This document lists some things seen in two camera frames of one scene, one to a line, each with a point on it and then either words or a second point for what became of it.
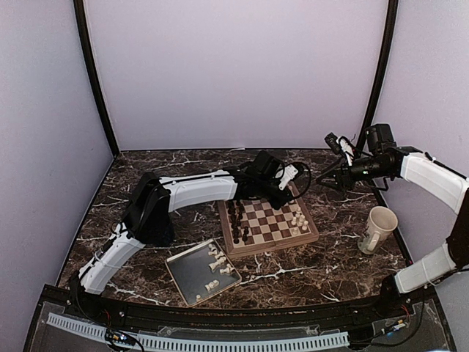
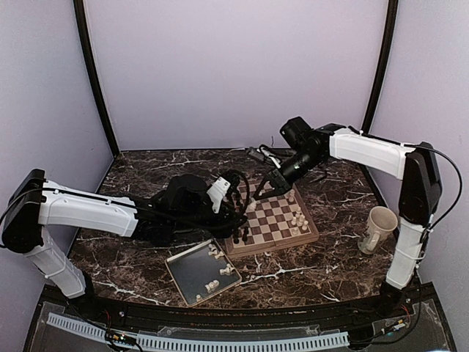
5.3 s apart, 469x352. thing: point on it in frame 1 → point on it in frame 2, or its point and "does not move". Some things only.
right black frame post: x=387 y=57 does not move
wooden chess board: x=254 y=226 does not move
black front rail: x=333 y=315 does not move
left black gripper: x=286 y=198 → x=226 y=227
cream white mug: x=382 y=222 does not move
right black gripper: x=344 y=175 → x=279 y=181
